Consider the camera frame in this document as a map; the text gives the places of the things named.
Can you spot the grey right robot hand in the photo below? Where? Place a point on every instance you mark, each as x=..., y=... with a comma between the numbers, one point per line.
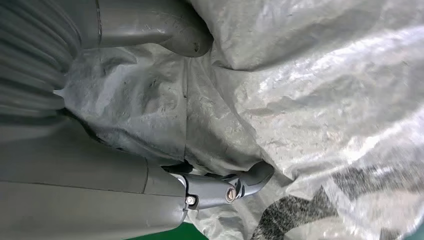
x=66, y=198

